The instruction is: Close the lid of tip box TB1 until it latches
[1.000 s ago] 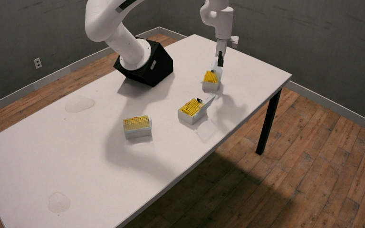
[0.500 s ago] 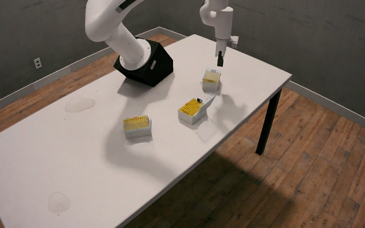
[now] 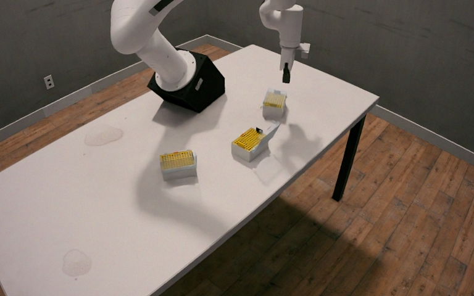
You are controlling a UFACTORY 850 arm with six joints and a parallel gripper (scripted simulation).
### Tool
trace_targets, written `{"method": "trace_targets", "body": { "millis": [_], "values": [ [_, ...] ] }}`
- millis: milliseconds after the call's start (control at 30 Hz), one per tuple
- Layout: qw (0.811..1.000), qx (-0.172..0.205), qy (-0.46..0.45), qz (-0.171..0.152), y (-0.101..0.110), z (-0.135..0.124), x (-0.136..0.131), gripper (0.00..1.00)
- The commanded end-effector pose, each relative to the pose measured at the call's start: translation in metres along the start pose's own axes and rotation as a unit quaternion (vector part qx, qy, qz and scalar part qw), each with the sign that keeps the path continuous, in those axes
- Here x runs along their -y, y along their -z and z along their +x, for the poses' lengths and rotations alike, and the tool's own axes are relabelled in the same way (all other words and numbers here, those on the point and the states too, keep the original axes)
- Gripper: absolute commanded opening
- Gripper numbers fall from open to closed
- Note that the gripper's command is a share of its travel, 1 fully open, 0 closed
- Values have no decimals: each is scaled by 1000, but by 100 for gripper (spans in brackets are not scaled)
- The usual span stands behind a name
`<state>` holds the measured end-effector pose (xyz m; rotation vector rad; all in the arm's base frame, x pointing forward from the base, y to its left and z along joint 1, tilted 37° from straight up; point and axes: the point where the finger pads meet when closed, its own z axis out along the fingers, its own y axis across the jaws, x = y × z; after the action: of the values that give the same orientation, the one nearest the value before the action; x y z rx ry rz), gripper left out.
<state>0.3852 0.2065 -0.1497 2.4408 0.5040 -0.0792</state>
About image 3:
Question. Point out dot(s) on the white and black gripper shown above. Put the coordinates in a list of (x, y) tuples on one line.
[(286, 62)]

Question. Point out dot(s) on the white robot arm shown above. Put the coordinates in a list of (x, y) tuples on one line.
[(134, 29)]

